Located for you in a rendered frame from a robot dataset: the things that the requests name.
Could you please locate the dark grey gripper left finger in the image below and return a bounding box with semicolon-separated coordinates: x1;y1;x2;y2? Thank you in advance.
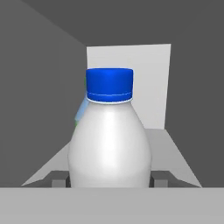
43;170;71;189

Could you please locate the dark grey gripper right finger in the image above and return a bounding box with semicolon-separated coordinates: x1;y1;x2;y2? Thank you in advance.
150;170;184;189

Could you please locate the grey freezer compartment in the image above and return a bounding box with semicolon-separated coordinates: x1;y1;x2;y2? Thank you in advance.
0;0;224;189

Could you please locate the white bottle with blue cap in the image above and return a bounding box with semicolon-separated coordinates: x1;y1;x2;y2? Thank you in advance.
67;67;153;189

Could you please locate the pale blue and green bottle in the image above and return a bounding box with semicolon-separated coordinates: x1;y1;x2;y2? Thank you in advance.
73;76;89;130

